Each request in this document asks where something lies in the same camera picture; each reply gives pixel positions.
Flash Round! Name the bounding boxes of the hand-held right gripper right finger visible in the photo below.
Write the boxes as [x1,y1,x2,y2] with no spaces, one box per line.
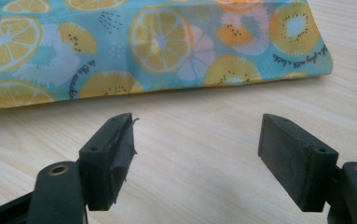
[257,113,340,213]

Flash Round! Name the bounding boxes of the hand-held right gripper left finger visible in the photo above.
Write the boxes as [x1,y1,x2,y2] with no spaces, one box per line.
[78,112,140,212]

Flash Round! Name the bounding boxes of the blue fruit-print fabric bag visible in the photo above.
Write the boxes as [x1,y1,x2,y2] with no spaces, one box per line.
[0,0,335,114]

